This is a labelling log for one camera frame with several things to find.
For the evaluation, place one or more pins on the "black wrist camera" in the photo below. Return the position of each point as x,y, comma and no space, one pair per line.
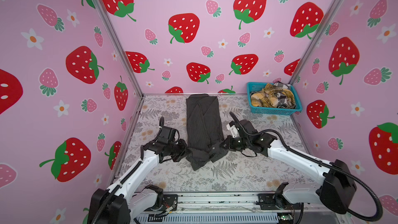
168,135
242,128

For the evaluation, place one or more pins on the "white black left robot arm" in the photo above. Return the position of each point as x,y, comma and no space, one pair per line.
119,203

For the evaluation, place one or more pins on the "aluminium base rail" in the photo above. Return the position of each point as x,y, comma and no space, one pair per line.
235,208

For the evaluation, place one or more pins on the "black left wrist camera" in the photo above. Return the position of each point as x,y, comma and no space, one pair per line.
168,135

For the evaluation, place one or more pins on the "dark grey pinstriped shirt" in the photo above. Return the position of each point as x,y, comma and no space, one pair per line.
204,130

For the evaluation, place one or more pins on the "aluminium corner post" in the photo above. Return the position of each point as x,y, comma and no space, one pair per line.
328,17
117,45

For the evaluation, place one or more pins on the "aluminium left corner post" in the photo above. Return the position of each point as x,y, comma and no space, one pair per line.
117,45

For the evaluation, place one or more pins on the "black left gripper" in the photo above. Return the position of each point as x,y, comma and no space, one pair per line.
184,146

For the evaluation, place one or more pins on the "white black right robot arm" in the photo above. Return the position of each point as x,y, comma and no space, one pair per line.
331,188

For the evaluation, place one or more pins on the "grey white shirt in basket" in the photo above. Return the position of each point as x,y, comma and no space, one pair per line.
284,96

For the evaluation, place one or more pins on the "yellow plaid shirt in basket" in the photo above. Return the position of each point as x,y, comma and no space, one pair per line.
265,97

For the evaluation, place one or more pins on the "teal plastic basket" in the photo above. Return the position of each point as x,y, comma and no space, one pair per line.
254,87

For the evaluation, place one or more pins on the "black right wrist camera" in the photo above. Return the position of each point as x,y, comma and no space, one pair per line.
242,128

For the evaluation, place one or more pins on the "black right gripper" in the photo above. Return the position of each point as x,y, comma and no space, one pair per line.
227,144

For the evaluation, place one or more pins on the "aluminium right corner post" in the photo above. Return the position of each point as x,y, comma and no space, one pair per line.
328,17

